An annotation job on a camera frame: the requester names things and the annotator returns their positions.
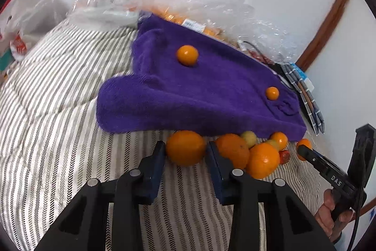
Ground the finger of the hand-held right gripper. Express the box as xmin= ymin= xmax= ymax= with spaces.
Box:
xmin=297 ymin=145 xmax=330 ymax=173

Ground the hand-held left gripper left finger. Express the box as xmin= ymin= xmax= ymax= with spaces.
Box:
xmin=35 ymin=141 xmax=167 ymax=251

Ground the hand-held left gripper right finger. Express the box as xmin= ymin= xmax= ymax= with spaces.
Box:
xmin=205 ymin=142 xmax=336 ymax=251

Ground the large orange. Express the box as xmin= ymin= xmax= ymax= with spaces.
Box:
xmin=215 ymin=133 xmax=250 ymax=170
xmin=246 ymin=143 xmax=281 ymax=180
xmin=166 ymin=130 xmax=207 ymax=167

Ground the person's right hand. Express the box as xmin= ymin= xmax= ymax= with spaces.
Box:
xmin=315 ymin=189 xmax=356 ymax=240

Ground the small red tomato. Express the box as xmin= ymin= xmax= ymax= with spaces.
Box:
xmin=278 ymin=150 xmax=291 ymax=165

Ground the yellow-green round fruit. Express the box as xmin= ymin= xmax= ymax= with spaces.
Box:
xmin=240 ymin=131 xmax=258 ymax=149

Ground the grey plaid cloth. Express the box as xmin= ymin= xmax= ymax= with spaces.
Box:
xmin=280 ymin=62 xmax=325 ymax=135

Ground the purple towel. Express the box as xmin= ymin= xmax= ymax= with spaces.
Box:
xmin=96 ymin=11 xmax=307 ymax=142

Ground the striped grey white blanket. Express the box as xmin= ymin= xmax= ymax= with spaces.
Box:
xmin=0 ymin=17 xmax=338 ymax=251

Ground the medium orange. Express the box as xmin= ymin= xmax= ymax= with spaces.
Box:
xmin=176 ymin=45 xmax=199 ymax=66

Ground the pile of bagged oranges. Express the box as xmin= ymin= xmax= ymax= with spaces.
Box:
xmin=153 ymin=8 xmax=232 ymax=44

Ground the red and white packet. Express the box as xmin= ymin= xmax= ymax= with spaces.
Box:
xmin=10 ymin=30 xmax=30 ymax=62

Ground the white plastic bag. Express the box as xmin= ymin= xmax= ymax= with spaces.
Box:
xmin=0 ymin=0 xmax=70 ymax=63

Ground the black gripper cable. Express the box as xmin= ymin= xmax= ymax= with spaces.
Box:
xmin=347 ymin=133 xmax=373 ymax=251

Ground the thin black cord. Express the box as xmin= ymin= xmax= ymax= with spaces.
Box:
xmin=239 ymin=40 xmax=278 ymax=67

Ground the brown wooden door frame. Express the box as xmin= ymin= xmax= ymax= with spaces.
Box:
xmin=294 ymin=0 xmax=355 ymax=72

